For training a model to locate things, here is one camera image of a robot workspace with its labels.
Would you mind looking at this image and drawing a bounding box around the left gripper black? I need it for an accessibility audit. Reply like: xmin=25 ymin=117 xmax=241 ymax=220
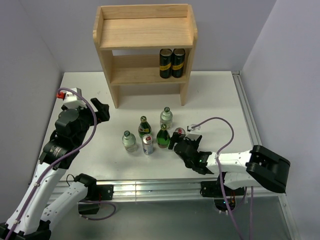
xmin=72 ymin=97 xmax=109 ymax=146

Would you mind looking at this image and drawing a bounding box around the left black yellow can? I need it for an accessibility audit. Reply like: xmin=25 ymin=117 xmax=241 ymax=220
xmin=159 ymin=48 xmax=173 ymax=79

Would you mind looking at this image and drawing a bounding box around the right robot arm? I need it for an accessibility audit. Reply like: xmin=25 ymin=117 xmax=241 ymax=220
xmin=168 ymin=132 xmax=291 ymax=195

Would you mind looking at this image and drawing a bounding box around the aluminium right rail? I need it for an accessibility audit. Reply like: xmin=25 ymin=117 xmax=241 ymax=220
xmin=231 ymin=71 xmax=262 ymax=145

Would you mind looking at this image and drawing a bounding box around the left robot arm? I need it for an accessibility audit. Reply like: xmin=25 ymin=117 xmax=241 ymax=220
xmin=0 ymin=98 xmax=110 ymax=240

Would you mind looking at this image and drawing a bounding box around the aluminium rail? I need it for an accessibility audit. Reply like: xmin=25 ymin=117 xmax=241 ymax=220
xmin=231 ymin=71 xmax=262 ymax=145
xmin=26 ymin=178 xmax=288 ymax=206

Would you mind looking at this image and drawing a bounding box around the wooden two-tier shelf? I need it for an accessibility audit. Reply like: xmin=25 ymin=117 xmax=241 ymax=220
xmin=92 ymin=4 xmax=198 ymax=108

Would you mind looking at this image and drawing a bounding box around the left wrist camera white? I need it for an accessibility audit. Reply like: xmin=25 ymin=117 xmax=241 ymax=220
xmin=56 ymin=87 xmax=87 ymax=109

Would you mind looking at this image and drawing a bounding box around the aluminium front rail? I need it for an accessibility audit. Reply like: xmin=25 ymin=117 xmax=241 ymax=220
xmin=26 ymin=178 xmax=288 ymax=206

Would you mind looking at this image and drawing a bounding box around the red bull can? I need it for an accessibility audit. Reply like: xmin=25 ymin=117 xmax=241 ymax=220
xmin=142 ymin=134 xmax=154 ymax=155
xmin=174 ymin=127 xmax=186 ymax=135

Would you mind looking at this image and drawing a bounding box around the green perrier bottle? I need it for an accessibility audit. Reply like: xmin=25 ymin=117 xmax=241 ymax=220
xmin=156 ymin=123 xmax=171 ymax=149
xmin=138 ymin=115 xmax=152 ymax=139

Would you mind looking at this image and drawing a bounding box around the right black yellow can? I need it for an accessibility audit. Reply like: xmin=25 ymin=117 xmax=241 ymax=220
xmin=171 ymin=48 xmax=186 ymax=78

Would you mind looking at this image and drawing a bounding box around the black yellow can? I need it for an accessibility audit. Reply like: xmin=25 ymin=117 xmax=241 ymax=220
xmin=159 ymin=48 xmax=173 ymax=79
xmin=171 ymin=48 xmax=186 ymax=78

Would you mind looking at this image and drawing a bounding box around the clear bottle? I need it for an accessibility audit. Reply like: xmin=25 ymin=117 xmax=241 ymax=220
xmin=160 ymin=106 xmax=173 ymax=130
xmin=122 ymin=130 xmax=138 ymax=153

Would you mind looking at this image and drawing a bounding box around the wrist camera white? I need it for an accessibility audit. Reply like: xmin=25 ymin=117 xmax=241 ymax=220
xmin=56 ymin=87 xmax=87 ymax=109
xmin=186 ymin=124 xmax=201 ymax=141

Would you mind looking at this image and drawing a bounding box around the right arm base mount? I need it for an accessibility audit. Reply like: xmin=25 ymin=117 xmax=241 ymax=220
xmin=200 ymin=180 xmax=247 ymax=212

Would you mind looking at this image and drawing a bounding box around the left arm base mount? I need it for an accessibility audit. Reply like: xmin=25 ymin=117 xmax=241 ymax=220
xmin=78 ymin=184 xmax=114 ymax=216

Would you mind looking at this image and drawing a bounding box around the Red Bull can front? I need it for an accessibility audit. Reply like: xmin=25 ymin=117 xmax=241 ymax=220
xmin=142 ymin=134 xmax=154 ymax=155

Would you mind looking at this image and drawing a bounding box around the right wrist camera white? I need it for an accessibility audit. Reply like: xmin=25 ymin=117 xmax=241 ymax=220
xmin=186 ymin=124 xmax=201 ymax=141

